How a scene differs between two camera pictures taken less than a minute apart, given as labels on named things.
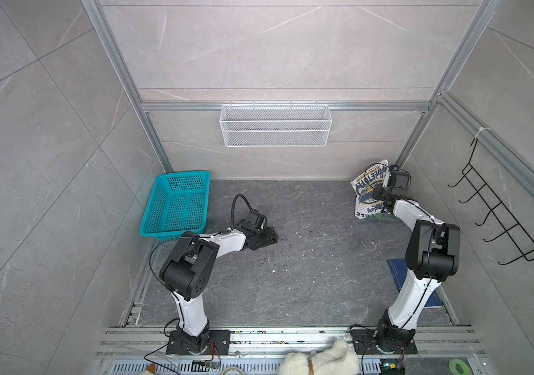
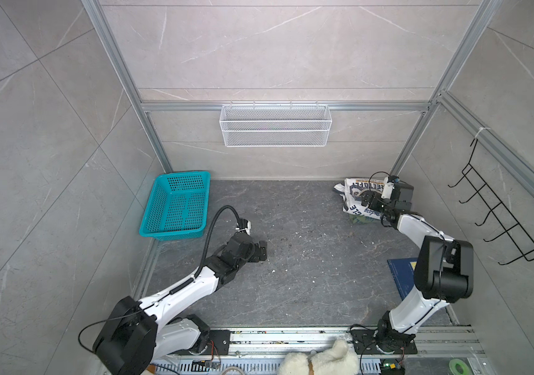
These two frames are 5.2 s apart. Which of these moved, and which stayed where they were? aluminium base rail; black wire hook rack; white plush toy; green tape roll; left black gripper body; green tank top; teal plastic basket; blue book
Moved: left black gripper body; green tank top
Stayed: white plush toy; black wire hook rack; aluminium base rail; teal plastic basket; green tape roll; blue book
